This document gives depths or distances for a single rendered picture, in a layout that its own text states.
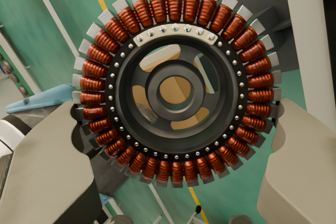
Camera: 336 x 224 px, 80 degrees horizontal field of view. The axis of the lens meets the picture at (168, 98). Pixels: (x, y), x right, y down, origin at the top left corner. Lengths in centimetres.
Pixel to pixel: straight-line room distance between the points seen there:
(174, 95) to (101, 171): 20
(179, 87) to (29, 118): 26
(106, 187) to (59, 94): 20
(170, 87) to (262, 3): 81
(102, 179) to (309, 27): 42
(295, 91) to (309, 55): 92
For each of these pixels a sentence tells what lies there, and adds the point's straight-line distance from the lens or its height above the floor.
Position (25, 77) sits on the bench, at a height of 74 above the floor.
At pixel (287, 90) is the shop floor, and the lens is 127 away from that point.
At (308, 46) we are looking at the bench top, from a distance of 34.
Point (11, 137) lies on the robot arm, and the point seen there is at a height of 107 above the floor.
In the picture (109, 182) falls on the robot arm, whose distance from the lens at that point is 44.
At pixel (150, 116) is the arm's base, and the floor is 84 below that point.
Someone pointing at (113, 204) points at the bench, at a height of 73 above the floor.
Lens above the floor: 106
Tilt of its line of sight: 35 degrees down
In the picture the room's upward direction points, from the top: 128 degrees counter-clockwise
